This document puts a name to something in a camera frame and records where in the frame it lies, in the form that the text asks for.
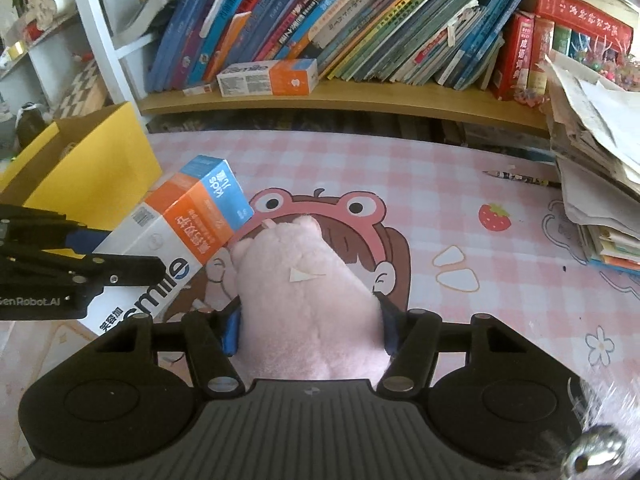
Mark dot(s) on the wooden shelf board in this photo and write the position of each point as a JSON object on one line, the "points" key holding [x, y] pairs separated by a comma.
{"points": [[350, 97]]}

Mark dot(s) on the silver metal bell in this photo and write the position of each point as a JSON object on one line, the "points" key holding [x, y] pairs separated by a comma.
{"points": [[597, 450]]}

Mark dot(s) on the large red hardcover book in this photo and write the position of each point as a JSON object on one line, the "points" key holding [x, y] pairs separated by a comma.
{"points": [[580, 12]]}

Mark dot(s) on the white shelf unit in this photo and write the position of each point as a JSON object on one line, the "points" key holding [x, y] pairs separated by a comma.
{"points": [[100, 35]]}

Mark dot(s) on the pink cartoon printed table mat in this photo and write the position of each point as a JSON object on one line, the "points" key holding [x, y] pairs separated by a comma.
{"points": [[490, 270]]}

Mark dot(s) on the stack of papers and books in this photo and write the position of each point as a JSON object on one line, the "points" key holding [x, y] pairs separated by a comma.
{"points": [[595, 150]]}

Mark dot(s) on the row of leaning books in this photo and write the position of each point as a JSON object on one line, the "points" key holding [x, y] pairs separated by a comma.
{"points": [[350, 25]]}

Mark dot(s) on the white orange blue toothpaste box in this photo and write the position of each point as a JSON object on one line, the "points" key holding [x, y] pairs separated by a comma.
{"points": [[190, 220]]}

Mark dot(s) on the red thick dictionary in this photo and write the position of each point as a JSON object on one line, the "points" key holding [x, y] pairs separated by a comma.
{"points": [[512, 55], [541, 60]]}

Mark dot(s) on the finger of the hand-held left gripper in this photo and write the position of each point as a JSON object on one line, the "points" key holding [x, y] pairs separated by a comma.
{"points": [[82, 241], [130, 267]]}

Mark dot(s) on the patterned pencil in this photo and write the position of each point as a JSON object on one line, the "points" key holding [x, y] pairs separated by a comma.
{"points": [[520, 178]]}

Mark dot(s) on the colourful bead bag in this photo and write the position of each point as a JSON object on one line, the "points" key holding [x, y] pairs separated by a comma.
{"points": [[605, 62]]}

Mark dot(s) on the pink furry cloth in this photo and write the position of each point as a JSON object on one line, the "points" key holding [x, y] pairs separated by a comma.
{"points": [[615, 400]]}

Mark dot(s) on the pink plush toy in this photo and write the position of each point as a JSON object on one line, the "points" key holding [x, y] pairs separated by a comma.
{"points": [[310, 320]]}

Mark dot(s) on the checkered game board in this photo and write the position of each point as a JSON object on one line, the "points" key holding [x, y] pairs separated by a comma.
{"points": [[82, 87]]}

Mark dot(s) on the yellow cardboard box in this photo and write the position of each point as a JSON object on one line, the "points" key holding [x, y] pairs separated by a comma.
{"points": [[100, 170]]}

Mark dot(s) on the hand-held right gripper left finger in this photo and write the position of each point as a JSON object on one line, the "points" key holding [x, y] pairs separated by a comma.
{"points": [[231, 332]]}

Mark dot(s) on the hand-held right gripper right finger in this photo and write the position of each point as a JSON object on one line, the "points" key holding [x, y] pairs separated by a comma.
{"points": [[390, 327]]}

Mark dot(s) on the small red white box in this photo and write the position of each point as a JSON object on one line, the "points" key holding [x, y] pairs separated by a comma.
{"points": [[200, 89]]}

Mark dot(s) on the dark round jar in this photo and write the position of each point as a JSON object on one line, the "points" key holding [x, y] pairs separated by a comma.
{"points": [[30, 125]]}

